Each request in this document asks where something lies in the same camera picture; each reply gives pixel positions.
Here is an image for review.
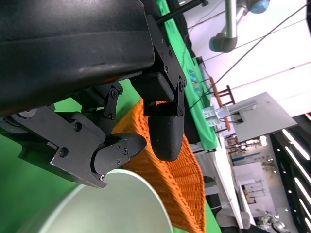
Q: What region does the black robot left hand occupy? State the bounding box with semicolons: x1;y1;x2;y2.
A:
0;0;188;189

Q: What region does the grey round bowl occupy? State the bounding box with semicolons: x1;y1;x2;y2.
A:
17;168;174;233

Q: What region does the orange wicker basket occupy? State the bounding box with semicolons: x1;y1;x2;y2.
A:
111;98;207;233

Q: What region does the black metal pole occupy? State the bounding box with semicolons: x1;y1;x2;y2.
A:
155;0;209;25

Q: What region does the green tablecloth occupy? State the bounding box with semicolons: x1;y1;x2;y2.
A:
0;0;219;233

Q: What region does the brown wooden chair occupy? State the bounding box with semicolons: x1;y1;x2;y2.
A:
208;76;238;132

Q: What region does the grey monitor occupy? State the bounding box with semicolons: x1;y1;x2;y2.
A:
228;92;298;143

